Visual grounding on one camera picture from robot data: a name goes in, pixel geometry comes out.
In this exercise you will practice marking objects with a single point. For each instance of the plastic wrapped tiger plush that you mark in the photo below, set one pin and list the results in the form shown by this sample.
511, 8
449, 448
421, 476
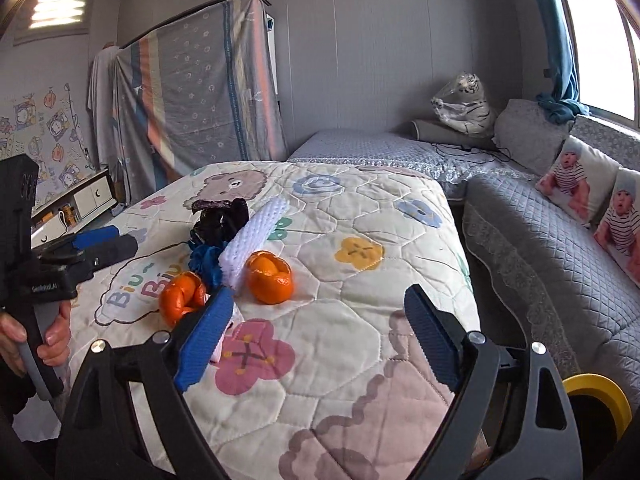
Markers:
470, 105

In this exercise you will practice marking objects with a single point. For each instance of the white foam net sleeve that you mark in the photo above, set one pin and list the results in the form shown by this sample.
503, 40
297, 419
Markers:
250, 240

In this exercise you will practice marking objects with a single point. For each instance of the person's left hand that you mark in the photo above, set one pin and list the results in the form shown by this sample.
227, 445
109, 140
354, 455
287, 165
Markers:
57, 340

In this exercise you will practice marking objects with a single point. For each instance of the blue scrunchie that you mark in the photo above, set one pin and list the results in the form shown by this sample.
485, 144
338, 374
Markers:
207, 262

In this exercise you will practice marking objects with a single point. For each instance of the orange toy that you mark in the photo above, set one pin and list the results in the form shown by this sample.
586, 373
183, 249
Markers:
177, 300
270, 285

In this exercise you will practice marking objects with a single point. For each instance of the cartoon bear printed quilt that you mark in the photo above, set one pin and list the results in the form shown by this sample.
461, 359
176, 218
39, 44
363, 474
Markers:
350, 285

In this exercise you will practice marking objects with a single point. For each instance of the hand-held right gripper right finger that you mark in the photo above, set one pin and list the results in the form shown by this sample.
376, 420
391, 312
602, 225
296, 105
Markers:
435, 340

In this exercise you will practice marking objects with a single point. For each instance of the baby print pillow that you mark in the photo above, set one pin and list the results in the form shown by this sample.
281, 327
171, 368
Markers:
622, 220
575, 175

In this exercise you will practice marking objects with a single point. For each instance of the grey quilted corner sofa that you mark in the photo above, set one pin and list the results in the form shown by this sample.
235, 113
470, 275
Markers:
540, 260

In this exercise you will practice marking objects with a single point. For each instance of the striped floral sheet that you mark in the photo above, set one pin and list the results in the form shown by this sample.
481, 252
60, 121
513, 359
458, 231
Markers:
200, 90

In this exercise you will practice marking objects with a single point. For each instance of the black plastic bag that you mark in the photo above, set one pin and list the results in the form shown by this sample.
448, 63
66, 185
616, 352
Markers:
220, 225

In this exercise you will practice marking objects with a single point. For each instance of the grey hanging cloth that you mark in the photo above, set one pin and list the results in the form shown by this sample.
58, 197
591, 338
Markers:
102, 110

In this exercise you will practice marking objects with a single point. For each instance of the window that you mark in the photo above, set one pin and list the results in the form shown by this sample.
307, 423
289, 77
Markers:
605, 60

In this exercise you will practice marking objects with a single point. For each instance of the cartoon wall poster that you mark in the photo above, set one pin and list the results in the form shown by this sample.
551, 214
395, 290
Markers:
55, 125

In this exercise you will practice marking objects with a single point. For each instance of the window blind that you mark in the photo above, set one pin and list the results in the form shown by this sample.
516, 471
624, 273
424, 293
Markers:
60, 5

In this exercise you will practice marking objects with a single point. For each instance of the grey cushion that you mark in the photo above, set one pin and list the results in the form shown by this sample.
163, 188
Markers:
430, 132

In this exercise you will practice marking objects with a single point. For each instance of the yellow rimmed trash bin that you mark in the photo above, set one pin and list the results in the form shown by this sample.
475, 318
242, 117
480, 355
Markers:
595, 385

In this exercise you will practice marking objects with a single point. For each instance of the white tv cabinet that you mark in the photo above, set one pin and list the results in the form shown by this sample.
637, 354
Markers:
92, 197

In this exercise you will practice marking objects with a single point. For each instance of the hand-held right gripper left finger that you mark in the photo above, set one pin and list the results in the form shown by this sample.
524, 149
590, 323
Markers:
205, 345

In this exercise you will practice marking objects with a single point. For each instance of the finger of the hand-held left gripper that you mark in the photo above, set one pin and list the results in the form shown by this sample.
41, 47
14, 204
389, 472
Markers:
97, 237
112, 252

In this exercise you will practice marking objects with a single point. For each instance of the blue curtain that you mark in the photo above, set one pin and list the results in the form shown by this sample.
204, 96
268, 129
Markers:
555, 35

